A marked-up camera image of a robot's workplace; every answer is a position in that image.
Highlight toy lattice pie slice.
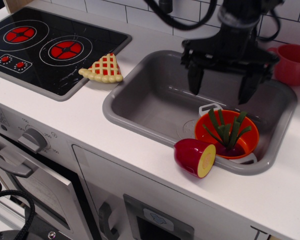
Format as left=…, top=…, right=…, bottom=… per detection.
left=78, top=53, right=124, bottom=84

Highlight grey dishwasher panel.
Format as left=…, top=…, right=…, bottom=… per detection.
left=123, top=194, right=195, bottom=240

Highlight grey oven knob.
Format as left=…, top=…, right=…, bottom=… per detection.
left=17, top=128, right=48, bottom=154

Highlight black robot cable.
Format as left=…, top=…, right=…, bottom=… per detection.
left=142, top=0, right=219, bottom=31

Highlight red plastic cup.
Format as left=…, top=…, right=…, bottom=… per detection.
left=267, top=44, right=300, bottom=86

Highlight black braided cable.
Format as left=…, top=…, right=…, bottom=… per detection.
left=0, top=189, right=36, bottom=240

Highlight purple toy beet green leaves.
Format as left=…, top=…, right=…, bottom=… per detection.
left=202, top=108, right=252, bottom=157

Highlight grey plastic sink basin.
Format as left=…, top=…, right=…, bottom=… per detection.
left=102, top=50, right=298, bottom=176

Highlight halved red toy fruit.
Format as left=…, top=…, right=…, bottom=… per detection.
left=174, top=138, right=216, bottom=179

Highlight grey oven door handle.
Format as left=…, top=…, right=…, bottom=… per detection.
left=0, top=145, right=34, bottom=178

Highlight black sink faucet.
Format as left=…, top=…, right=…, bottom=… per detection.
left=158, top=0, right=173, bottom=14

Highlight grey cabinet door handle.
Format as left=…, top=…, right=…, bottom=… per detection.
left=98, top=202, right=120, bottom=240

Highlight toy oven door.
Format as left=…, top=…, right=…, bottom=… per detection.
left=0, top=135, right=91, bottom=240

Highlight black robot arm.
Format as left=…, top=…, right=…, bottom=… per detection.
left=181, top=0, right=284, bottom=104

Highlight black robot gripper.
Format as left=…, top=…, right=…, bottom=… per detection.
left=181, top=23, right=280, bottom=105

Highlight black toy stove top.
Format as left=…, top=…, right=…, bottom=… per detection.
left=0, top=7, right=132, bottom=102

